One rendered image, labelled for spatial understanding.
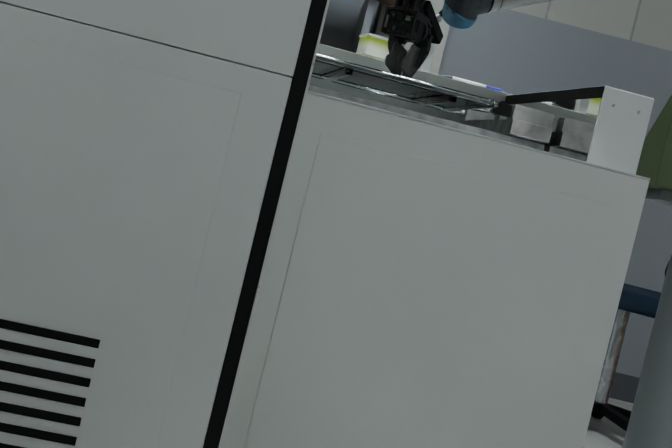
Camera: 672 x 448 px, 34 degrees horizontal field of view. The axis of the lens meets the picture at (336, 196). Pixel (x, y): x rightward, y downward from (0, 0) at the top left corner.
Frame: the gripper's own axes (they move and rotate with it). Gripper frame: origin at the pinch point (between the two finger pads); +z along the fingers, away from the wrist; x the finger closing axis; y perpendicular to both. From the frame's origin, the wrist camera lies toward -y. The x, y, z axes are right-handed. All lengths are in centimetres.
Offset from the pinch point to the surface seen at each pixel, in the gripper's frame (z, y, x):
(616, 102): -2.4, 13.6, 47.9
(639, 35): -72, -294, -31
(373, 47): -9.1, -21.4, -19.2
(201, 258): 37, 74, 12
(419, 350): 46, 34, 32
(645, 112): -2, 10, 52
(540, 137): 5.4, 3.1, 32.7
